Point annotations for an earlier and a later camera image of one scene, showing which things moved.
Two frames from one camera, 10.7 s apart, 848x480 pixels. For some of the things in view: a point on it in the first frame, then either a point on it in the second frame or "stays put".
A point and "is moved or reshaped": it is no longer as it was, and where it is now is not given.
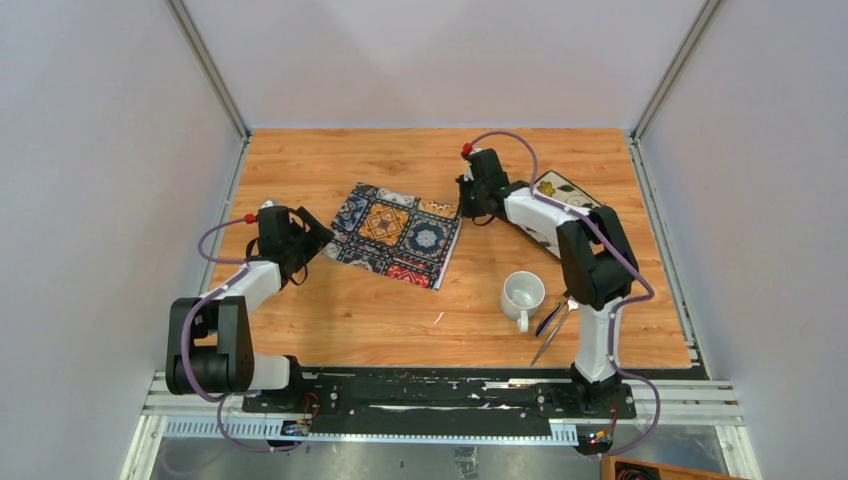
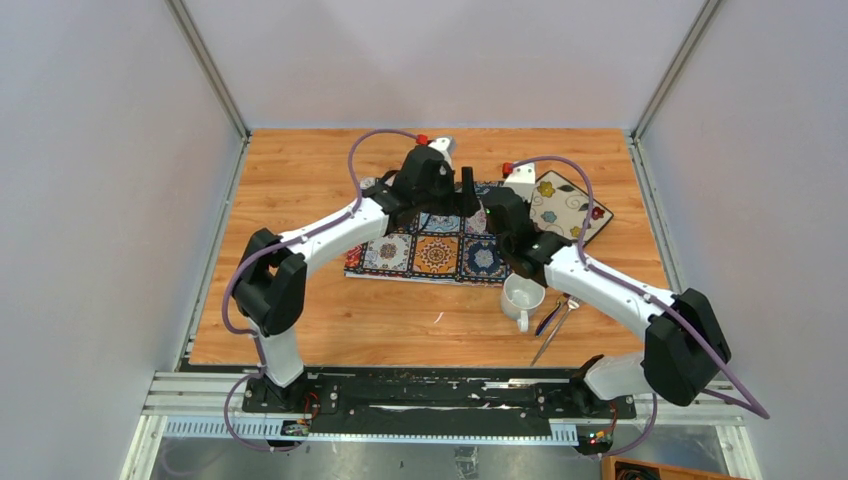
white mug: [522, 294] stays put
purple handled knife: [552, 312] stays put
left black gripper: [314, 239] to [449, 205]
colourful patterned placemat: [395, 234] is moved or reshaped
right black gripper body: [471, 202] to [504, 250]
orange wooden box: [617, 468] stays put
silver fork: [572, 305] stays put
